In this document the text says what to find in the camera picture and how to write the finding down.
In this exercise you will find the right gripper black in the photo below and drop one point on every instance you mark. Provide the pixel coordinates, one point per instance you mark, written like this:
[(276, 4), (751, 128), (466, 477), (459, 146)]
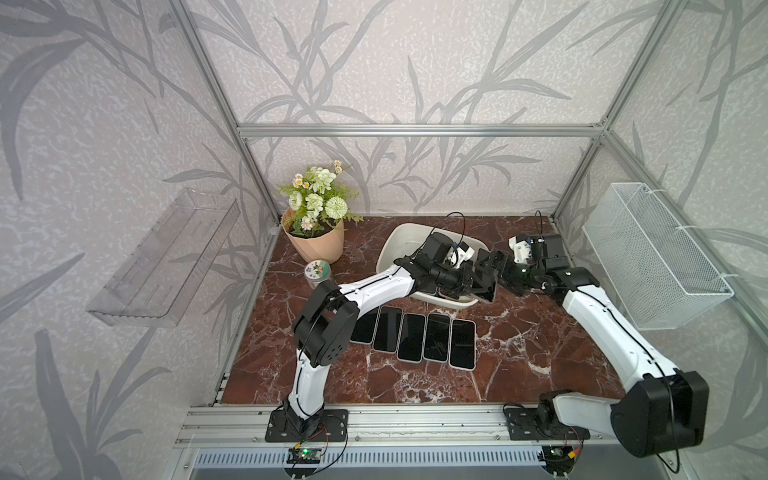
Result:
[(507, 262)]

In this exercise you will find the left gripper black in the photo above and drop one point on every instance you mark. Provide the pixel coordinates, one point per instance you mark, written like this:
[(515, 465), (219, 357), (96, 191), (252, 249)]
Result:
[(464, 282)]

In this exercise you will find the black phone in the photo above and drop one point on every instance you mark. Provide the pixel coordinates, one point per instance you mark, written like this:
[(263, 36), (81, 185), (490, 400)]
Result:
[(436, 343), (462, 345), (365, 327), (484, 280)]

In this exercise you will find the phone with pink case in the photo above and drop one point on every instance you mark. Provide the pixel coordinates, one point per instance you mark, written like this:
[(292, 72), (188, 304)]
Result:
[(386, 338)]

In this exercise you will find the phone with light blue case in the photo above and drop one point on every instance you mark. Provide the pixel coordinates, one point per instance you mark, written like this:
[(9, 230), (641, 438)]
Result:
[(411, 342)]

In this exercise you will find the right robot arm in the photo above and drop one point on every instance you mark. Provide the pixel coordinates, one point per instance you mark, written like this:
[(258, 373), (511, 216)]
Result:
[(663, 408)]

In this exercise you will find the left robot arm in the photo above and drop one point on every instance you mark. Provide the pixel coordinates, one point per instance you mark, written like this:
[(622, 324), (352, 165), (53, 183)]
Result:
[(323, 329)]

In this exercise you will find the white plastic storage box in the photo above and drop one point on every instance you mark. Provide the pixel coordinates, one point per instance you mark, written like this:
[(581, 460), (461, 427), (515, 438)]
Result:
[(404, 240)]

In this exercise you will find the small patterned can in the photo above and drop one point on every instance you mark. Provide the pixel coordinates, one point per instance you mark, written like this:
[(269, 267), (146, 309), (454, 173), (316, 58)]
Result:
[(316, 272)]

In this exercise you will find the potted artificial flower plant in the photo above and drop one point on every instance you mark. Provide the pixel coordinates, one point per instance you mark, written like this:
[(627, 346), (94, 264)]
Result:
[(317, 209)]

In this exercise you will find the right circuit board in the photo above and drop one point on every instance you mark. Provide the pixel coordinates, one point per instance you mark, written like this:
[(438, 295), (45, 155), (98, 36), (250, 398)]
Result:
[(552, 454)]

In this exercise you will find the left green circuit board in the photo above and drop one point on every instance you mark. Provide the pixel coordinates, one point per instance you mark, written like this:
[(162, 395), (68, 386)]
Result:
[(302, 455)]

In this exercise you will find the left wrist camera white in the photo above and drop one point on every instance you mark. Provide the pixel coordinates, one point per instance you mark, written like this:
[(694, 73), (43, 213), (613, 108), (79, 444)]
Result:
[(459, 253)]

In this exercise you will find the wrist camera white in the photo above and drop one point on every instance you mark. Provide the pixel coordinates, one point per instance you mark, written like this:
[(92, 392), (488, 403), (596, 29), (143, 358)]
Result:
[(522, 250), (459, 253)]

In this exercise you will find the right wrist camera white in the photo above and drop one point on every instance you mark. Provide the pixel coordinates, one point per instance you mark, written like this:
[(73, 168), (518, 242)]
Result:
[(522, 250)]

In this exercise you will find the white wire mesh basket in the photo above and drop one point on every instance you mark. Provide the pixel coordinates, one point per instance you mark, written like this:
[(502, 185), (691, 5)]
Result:
[(661, 275)]

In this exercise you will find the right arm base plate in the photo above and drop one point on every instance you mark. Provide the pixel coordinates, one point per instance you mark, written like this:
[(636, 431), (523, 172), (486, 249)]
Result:
[(528, 423)]

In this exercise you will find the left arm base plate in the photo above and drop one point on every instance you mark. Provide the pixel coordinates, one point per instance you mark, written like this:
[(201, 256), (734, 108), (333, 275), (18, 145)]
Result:
[(327, 425)]

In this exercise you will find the aluminium frame rail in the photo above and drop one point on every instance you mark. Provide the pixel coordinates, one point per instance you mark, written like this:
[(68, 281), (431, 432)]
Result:
[(419, 130)]

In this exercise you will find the clear plastic wall shelf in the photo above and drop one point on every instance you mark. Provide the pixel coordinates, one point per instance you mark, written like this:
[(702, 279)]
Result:
[(156, 284)]

